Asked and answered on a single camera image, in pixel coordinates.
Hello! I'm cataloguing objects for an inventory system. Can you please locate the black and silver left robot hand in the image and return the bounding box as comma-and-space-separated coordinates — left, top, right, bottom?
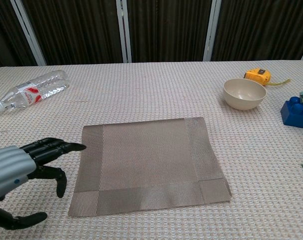
0, 137, 87, 230

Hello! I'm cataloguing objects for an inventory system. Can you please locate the brown woven placemat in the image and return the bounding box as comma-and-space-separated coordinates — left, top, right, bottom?
67, 116, 233, 218

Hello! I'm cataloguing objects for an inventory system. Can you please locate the light brown bowl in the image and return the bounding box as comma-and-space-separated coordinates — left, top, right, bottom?
223, 78, 267, 111

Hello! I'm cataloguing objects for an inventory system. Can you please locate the clear plastic water bottle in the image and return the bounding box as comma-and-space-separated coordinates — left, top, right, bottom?
0, 69, 70, 112

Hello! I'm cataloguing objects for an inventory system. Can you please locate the dark brown curtain panel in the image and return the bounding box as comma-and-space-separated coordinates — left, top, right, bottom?
0, 0, 39, 70
21, 0, 124, 66
211, 0, 303, 62
126, 0, 214, 63

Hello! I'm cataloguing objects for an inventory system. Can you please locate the beige woven tablecloth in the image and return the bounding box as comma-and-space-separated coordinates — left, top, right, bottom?
0, 59, 303, 240

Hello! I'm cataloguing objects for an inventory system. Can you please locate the yellow tape measure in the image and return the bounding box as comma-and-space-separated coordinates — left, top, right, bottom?
243, 68, 292, 87

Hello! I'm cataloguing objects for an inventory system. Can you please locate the blue toy brick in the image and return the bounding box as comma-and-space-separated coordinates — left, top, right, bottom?
280, 95, 303, 130

